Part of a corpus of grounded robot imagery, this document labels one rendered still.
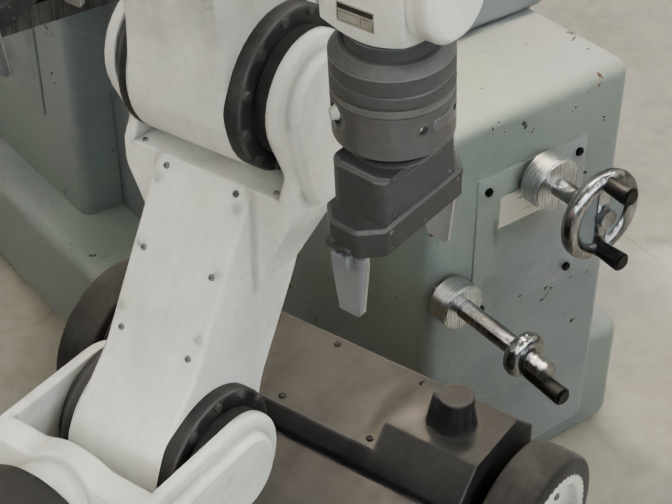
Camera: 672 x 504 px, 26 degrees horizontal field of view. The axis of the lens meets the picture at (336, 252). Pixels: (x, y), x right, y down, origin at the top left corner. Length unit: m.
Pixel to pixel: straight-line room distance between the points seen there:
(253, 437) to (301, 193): 0.23
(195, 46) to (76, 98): 1.21
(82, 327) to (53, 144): 0.86
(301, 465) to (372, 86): 0.60
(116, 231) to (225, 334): 1.17
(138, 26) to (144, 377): 0.31
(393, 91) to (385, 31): 0.04
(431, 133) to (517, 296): 0.93
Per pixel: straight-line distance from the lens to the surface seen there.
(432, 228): 1.14
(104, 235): 2.42
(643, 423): 2.39
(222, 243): 1.24
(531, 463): 1.44
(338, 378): 1.53
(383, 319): 1.88
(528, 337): 1.68
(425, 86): 0.96
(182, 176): 1.26
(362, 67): 0.96
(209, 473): 1.26
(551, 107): 1.76
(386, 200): 1.01
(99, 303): 1.65
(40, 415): 1.34
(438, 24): 0.92
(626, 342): 2.53
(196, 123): 1.18
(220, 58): 1.13
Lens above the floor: 1.62
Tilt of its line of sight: 37 degrees down
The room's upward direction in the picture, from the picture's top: straight up
